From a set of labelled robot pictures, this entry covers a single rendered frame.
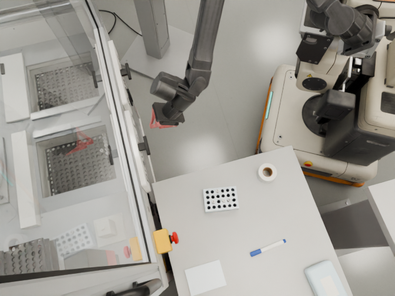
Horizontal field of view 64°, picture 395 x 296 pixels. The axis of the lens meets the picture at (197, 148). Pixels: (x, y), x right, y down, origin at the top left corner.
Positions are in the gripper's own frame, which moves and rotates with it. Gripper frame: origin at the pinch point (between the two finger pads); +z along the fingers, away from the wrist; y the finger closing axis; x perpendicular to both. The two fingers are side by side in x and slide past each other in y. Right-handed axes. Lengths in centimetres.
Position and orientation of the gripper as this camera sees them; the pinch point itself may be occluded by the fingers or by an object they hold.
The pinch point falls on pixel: (156, 125)
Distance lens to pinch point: 107.0
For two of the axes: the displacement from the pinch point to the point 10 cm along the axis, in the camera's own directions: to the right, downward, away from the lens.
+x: 2.8, 9.0, -3.2
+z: -5.7, 4.3, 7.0
